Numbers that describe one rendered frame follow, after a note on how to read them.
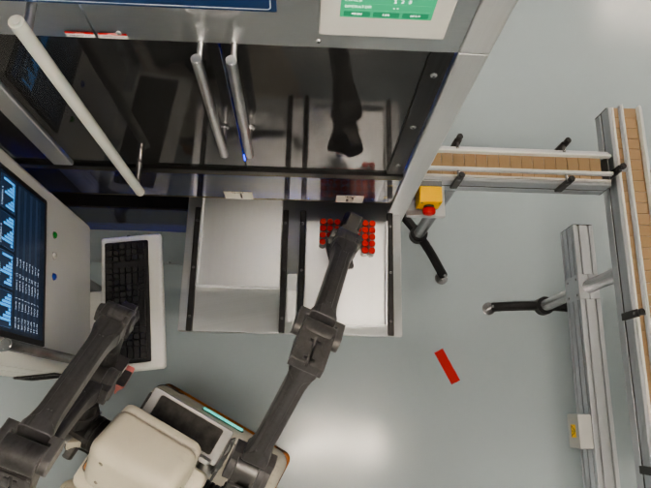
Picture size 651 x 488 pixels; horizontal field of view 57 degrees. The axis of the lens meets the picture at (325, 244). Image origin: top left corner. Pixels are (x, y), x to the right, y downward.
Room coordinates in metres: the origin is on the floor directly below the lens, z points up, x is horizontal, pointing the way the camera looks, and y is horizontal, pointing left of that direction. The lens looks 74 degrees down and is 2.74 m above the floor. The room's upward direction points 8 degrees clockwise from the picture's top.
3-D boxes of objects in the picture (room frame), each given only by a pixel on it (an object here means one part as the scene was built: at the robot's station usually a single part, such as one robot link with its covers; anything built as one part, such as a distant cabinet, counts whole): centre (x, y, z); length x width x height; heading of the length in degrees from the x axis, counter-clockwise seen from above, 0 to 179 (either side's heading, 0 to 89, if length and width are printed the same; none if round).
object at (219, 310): (0.47, 0.10, 0.87); 0.70 x 0.48 x 0.02; 97
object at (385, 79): (0.65, 0.03, 1.50); 0.43 x 0.01 x 0.59; 97
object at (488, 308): (0.61, -1.02, 0.07); 0.50 x 0.08 x 0.14; 97
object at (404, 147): (0.66, -0.16, 1.40); 0.04 x 0.01 x 0.80; 97
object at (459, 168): (0.88, -0.56, 0.92); 0.69 x 0.16 x 0.16; 97
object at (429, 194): (0.70, -0.30, 0.99); 0.08 x 0.07 x 0.07; 7
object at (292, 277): (0.33, 0.08, 0.91); 0.14 x 0.03 x 0.06; 7
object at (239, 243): (0.51, 0.27, 0.90); 0.34 x 0.26 x 0.04; 7
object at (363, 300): (0.45, -0.08, 0.90); 0.34 x 0.26 x 0.04; 6
